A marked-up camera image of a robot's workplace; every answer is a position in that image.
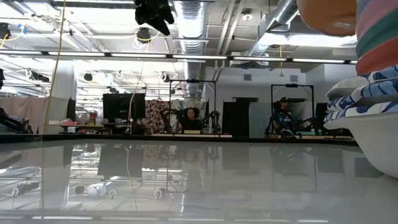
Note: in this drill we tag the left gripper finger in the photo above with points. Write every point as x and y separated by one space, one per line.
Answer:
169 17
161 25

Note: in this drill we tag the orange plastic bowl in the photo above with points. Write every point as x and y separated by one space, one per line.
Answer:
326 15

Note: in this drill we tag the blue plastic bowl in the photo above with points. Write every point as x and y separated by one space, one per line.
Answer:
363 6

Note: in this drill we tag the red plastic bowl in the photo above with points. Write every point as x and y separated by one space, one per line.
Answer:
376 60

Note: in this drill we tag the teal plastic bowl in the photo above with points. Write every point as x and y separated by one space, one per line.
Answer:
379 42

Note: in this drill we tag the blue leaf print paper bowl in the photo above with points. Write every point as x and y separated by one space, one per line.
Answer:
379 143
373 90

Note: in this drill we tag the ceiling light strip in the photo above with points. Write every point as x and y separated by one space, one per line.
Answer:
199 57

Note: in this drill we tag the patterned cloth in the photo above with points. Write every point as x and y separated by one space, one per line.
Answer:
155 115

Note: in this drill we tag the black monitor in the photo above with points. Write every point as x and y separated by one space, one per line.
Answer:
119 107

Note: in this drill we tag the person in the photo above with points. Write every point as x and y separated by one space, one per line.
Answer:
284 119
190 123

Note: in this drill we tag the black cabinet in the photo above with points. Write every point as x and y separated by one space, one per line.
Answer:
236 119

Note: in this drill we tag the pink curtain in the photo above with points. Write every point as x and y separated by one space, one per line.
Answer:
31 109

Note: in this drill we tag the black screen panel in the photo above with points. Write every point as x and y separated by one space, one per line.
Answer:
321 115

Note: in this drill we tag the ribbed silver ceiling duct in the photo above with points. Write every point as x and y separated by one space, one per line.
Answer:
190 25

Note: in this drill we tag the black rig frame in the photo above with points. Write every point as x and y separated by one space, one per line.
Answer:
192 81
292 85

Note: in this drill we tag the smooth silver ceiling duct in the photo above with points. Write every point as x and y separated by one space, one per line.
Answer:
280 15

